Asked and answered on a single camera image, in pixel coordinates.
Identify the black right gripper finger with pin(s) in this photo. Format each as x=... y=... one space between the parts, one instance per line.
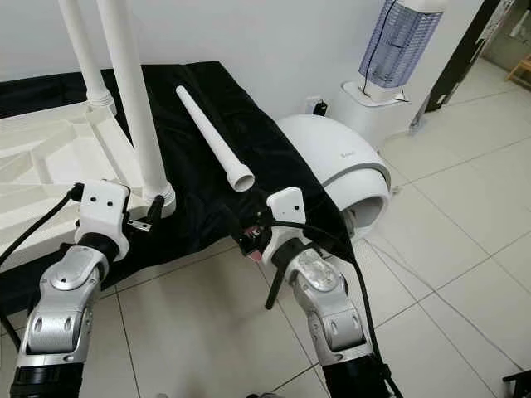
x=259 y=207
x=234 y=224

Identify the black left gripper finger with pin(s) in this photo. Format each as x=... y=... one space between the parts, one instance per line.
x=155 y=210

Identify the white plastic children table top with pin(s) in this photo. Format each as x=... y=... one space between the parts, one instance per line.
x=41 y=166

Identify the white plastic table leg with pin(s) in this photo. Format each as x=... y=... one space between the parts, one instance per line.
x=85 y=50
x=133 y=91
x=211 y=133

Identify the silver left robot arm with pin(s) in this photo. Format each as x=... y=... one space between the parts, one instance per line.
x=62 y=307

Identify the black table cloth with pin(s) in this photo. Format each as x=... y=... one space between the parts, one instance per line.
x=207 y=215

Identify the black power plug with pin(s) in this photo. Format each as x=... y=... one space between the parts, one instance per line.
x=321 y=108

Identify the white flat floor plate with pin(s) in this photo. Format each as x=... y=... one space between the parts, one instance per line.
x=373 y=114

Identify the blue grille tower heater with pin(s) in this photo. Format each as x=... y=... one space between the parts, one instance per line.
x=402 y=46

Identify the light wooden stool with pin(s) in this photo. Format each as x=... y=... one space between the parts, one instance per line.
x=520 y=70

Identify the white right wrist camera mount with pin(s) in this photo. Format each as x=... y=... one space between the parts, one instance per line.
x=286 y=214

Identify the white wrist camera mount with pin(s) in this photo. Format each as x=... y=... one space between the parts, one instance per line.
x=286 y=214
x=104 y=209

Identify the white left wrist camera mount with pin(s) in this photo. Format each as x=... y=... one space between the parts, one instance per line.
x=104 y=209

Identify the white wall socket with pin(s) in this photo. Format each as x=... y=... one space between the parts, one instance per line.
x=311 y=104

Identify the black door frame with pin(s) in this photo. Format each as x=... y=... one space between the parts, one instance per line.
x=465 y=50

